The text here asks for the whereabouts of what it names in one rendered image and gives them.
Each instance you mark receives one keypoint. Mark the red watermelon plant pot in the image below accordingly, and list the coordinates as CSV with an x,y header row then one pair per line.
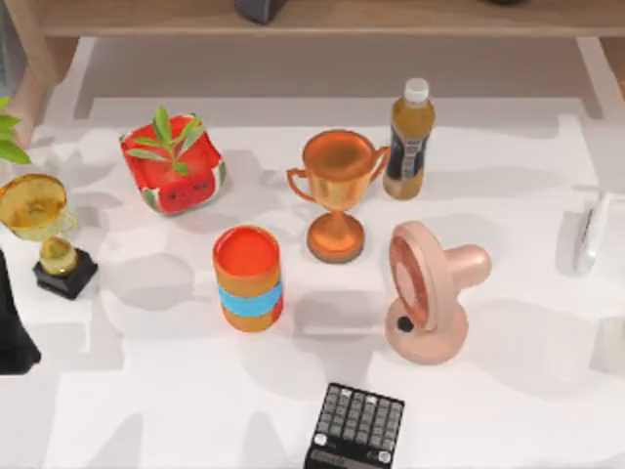
x,y
188,188

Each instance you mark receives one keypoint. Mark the black calculator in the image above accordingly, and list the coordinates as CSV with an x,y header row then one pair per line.
x,y
356,430

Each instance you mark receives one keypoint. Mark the gold trophy on black base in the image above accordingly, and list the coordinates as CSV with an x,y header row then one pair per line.
x,y
36,205

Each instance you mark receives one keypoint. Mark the pink desk fan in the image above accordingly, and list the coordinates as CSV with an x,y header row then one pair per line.
x,y
420,293

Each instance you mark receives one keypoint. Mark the orange can with blue band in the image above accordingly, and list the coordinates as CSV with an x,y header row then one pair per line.
x,y
249,283

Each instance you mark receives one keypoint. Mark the copper trophy cup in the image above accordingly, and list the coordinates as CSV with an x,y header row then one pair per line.
x,y
337,181

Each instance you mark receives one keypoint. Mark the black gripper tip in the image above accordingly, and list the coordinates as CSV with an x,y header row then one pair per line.
x,y
12,332

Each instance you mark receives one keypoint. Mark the dark object on shelf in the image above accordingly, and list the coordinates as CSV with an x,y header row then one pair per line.
x,y
259,9

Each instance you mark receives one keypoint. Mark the wooden shelf unit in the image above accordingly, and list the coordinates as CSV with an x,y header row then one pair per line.
x,y
312,22

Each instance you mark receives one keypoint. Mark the amber bottle with white cap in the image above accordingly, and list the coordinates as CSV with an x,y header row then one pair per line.
x,y
409,146

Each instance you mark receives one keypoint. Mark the green leafy plant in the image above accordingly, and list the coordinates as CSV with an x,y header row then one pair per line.
x,y
10,141

